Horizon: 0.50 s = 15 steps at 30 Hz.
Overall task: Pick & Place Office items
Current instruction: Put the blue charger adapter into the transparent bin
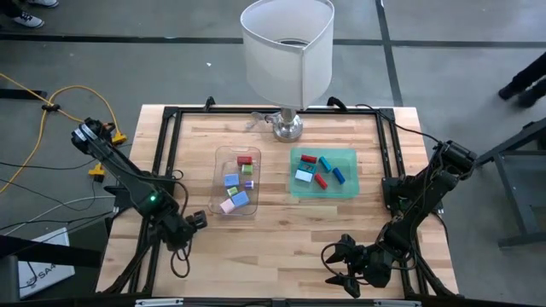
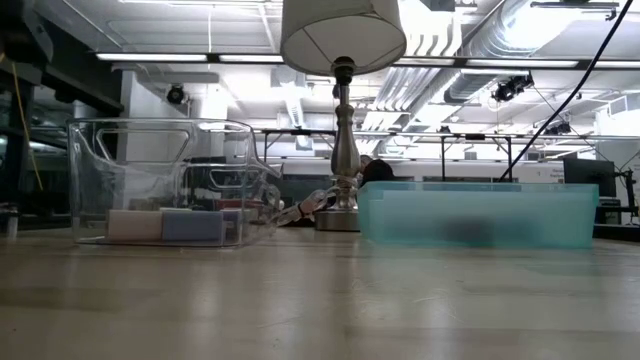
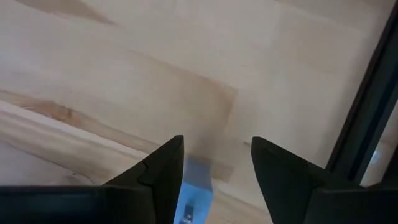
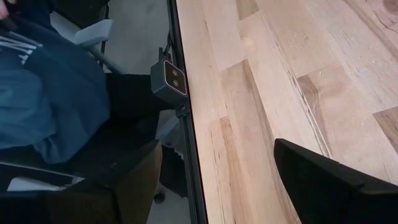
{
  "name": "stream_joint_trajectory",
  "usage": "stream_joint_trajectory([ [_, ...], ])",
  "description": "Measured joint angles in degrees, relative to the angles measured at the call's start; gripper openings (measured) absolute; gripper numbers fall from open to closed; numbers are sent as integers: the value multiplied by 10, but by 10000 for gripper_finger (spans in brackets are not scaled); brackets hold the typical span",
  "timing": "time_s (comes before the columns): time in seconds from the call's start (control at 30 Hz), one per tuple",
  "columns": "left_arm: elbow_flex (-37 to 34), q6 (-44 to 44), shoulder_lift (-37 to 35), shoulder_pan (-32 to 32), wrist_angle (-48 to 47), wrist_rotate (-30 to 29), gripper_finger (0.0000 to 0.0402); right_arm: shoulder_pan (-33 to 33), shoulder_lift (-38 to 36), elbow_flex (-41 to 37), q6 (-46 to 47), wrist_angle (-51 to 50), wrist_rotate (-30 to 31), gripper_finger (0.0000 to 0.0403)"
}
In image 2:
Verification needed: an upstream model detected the red wall charger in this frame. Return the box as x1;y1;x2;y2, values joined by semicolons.
214;199;264;211

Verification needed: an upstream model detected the pale pink wall charger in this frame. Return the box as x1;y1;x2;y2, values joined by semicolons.
107;209;164;243

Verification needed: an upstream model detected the white shade silver table lamp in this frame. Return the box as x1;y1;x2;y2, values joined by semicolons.
279;0;408;232

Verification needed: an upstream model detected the person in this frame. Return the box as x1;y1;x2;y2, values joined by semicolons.
357;154;396;189

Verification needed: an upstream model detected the ceiling light strip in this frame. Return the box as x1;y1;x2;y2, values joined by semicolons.
589;59;640;70
94;51;209;63
464;58;581;69
218;53;285;64

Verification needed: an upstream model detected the teal translucent plastic bin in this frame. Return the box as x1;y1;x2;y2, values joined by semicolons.
356;180;600;250

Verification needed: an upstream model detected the black ceiling spotlight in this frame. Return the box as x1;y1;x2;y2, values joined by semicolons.
166;83;188;106

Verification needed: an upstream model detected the black ceiling fixture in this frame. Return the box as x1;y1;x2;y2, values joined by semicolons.
491;73;535;104
543;121;572;137

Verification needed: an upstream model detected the clear plastic bin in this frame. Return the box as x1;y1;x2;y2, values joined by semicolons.
66;117;284;249

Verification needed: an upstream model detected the black computer monitor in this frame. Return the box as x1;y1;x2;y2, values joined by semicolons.
562;157;618;199

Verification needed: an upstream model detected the black desk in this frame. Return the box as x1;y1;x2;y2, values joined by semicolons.
594;197;640;242

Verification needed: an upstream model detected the dark metal shelving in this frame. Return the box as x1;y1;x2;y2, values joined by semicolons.
0;29;125;207

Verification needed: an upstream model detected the black monitor stand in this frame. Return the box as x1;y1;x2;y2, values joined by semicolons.
617;167;640;225

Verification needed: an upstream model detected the clear lamp cord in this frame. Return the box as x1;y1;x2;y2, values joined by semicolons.
269;185;337;227

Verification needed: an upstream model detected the black frame background table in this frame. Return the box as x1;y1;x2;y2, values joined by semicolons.
260;127;514;183

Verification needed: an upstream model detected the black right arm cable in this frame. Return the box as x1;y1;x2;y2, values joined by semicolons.
498;0;635;183

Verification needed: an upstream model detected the yellow hanging cable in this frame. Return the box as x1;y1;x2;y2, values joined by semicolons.
10;62;45;192

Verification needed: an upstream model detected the small grey metal post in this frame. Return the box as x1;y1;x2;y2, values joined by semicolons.
3;202;21;239

